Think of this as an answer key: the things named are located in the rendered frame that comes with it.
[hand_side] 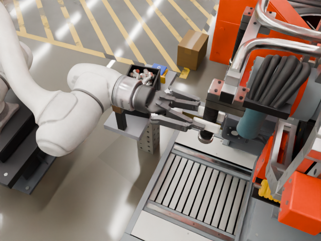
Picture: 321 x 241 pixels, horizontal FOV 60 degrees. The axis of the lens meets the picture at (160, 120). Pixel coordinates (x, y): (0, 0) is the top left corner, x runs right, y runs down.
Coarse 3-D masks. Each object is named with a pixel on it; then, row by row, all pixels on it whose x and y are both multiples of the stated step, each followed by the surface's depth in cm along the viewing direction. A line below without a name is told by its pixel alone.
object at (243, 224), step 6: (258, 156) 141; (252, 174) 139; (252, 186) 134; (246, 198) 130; (252, 198) 130; (246, 204) 126; (252, 204) 128; (246, 210) 126; (246, 216) 125; (240, 222) 124; (246, 222) 123; (240, 228) 119; (246, 228) 122; (240, 234) 120; (246, 234) 120; (240, 240) 118
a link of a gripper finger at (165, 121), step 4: (152, 116) 71; (156, 116) 71; (160, 116) 71; (152, 120) 71; (156, 120) 71; (160, 120) 71; (164, 120) 70; (168, 120) 70; (172, 120) 70; (176, 120) 70; (152, 124) 72; (156, 124) 72; (160, 124) 72; (164, 124) 71; (168, 124) 71; (172, 124) 70; (176, 124) 70; (180, 124) 69; (184, 124) 69; (172, 128) 71; (176, 128) 71; (180, 128) 70
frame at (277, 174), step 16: (320, 112) 53; (288, 128) 97; (320, 128) 50; (272, 144) 95; (288, 144) 92; (320, 144) 50; (272, 160) 88; (288, 160) 88; (304, 160) 54; (320, 160) 52; (272, 176) 77; (288, 176) 60; (320, 176) 55; (272, 192) 69
